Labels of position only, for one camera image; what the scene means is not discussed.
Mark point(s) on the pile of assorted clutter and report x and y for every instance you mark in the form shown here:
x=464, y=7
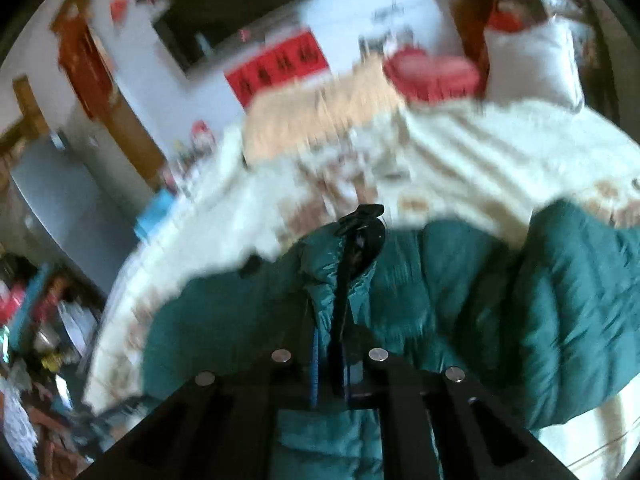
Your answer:
x=40, y=340

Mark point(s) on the wall photo poster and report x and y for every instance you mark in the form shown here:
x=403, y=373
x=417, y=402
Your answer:
x=385, y=27

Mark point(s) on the grey cabinet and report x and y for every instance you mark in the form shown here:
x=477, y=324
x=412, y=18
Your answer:
x=65, y=200

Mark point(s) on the cream floral bed sheet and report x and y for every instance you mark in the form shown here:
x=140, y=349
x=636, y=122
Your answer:
x=475, y=160

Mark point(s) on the white pillow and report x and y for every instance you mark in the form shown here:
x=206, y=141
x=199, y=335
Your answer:
x=535, y=60

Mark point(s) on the red and white doll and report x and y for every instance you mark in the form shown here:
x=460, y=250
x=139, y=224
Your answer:
x=201, y=136

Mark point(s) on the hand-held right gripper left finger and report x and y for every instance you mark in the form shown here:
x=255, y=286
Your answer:
x=314, y=375

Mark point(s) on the red wall banner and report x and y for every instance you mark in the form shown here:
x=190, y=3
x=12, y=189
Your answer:
x=280, y=67

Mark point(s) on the red heart-shaped pillow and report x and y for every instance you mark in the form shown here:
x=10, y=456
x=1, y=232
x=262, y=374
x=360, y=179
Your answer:
x=432, y=72

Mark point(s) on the light blue box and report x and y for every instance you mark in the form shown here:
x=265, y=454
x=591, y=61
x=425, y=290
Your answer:
x=154, y=215

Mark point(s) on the beige fringed towel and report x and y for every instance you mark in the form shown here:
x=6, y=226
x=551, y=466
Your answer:
x=310, y=110

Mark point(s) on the wooden door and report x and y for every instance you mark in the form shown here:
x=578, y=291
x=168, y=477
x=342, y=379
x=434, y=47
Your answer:
x=115, y=110

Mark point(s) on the red plush toy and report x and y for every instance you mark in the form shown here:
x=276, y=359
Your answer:
x=507, y=17

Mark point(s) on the dark green down jacket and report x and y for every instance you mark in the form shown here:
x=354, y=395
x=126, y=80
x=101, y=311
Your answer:
x=450, y=300

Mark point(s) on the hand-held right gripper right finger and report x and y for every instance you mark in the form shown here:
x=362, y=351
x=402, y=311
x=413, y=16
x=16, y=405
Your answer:
x=350, y=375

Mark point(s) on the black wall television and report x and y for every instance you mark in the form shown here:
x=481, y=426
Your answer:
x=225, y=10

